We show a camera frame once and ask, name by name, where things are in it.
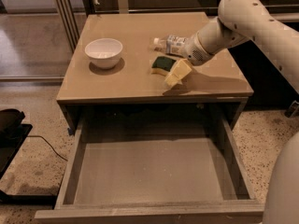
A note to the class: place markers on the clear labelled plastic bottle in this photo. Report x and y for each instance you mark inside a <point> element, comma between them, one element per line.
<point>171,44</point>

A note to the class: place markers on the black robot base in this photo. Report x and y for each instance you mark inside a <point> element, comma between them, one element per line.
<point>12,135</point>

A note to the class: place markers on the metal railing frame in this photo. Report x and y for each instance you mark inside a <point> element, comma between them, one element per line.
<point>149,0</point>

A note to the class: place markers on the open grey top drawer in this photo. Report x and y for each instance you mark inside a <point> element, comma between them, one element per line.
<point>177,167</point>

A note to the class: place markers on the white bowl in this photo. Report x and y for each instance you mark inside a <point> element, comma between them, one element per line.
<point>104,53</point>

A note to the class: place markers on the beige drawer cabinet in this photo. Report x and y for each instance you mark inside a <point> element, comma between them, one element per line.
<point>131,81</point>

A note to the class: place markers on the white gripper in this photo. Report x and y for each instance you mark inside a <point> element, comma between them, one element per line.
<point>192,52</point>

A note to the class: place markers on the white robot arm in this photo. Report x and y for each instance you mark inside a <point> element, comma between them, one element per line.
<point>237,22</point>

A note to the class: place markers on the green and yellow sponge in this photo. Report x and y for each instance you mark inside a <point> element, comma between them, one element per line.
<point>162,65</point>

